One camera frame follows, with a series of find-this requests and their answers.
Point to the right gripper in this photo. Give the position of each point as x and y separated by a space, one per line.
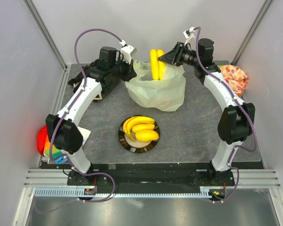
174 57

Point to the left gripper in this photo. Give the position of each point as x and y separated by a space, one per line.
130 73

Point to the yellow fake banana bunch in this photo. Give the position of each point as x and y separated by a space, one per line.
157 67
129 123

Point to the pale green plastic bag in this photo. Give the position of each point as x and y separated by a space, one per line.
166 95

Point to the wrinkled yellow fake fruit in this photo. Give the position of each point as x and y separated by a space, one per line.
141 127

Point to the smooth yellow fake mango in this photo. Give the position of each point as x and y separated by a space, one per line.
147 135

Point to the black rimmed ceramic plate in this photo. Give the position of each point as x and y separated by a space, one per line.
136 146

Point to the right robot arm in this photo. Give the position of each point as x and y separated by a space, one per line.
237 118

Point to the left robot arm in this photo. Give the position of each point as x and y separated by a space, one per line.
62 127

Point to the black floral patterned cloth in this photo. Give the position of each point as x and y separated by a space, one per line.
107 80

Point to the orange floral cloth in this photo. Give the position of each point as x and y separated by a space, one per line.
235 77

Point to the rainbow striped cloth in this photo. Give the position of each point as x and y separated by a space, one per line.
43 144

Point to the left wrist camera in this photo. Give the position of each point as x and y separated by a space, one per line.
127 51

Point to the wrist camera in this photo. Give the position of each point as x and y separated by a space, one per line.
189 34
127 51

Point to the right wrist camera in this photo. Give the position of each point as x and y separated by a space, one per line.
189 34

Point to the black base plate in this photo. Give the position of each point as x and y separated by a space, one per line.
194 174

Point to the grey slotted cable duct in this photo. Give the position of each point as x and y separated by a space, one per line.
90 192

